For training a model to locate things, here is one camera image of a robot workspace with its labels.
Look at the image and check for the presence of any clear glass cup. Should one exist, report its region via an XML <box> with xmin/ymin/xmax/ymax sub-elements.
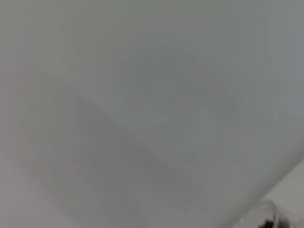
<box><xmin>256</xmin><ymin>199</ymin><xmax>304</xmax><ymax>228</ymax></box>

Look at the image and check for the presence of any coffee bean pile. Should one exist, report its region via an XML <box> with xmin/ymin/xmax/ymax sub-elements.
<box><xmin>260</xmin><ymin>217</ymin><xmax>294</xmax><ymax>228</ymax></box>

